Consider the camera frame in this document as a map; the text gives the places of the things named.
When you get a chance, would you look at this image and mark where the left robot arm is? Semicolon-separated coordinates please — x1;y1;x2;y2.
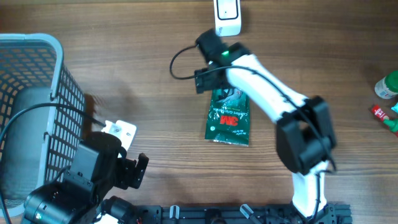
22;132;149;223

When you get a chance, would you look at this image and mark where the grey plastic mesh basket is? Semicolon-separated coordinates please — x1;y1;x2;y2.
1;34;86;217

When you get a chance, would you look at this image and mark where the green lid glass jar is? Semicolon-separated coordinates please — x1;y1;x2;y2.
374;71;398;99

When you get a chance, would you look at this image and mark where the red snack stick packet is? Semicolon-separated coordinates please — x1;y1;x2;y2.
371;105;392;129

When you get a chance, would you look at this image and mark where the white barcode scanner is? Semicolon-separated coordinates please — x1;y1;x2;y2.
213;0;242;37

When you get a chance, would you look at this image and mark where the mint wet wipes pack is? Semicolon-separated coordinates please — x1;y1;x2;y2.
391;103;398;113

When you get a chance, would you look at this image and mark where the yellow red sauce bottle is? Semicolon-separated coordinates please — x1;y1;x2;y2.
383;119;398;136

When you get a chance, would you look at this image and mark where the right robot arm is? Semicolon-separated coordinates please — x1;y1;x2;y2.
194;29;336;222

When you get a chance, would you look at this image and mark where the green 3M gloves packet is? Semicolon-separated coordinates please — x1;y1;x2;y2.
205;88;251;146

